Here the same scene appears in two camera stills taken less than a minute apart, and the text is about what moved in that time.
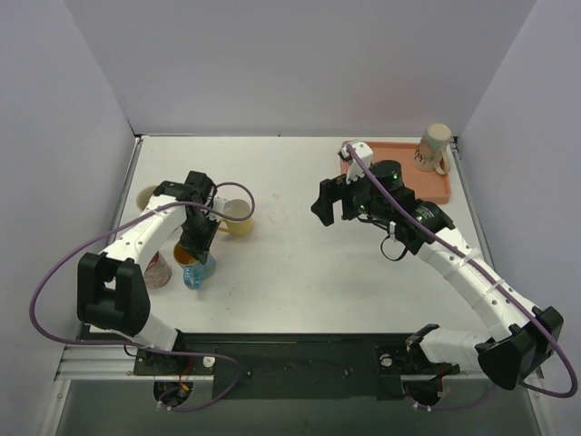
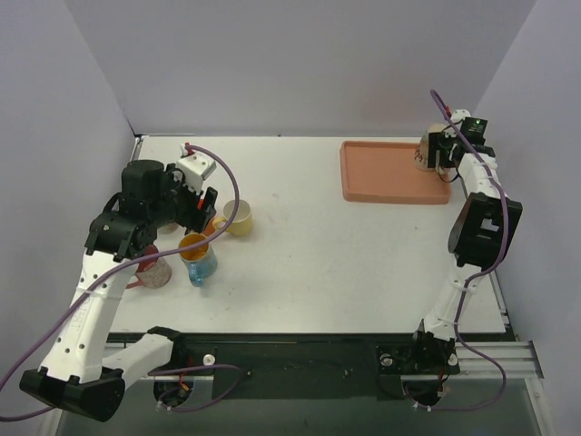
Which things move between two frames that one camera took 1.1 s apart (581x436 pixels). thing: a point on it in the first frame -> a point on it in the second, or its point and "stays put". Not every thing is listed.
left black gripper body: (200, 239) -> (207, 204)
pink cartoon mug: (158, 272) stays put
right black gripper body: (339, 198) -> (434, 151)
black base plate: (294, 365) stays put
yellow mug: (237, 208) stays put
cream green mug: (433, 153) stays put
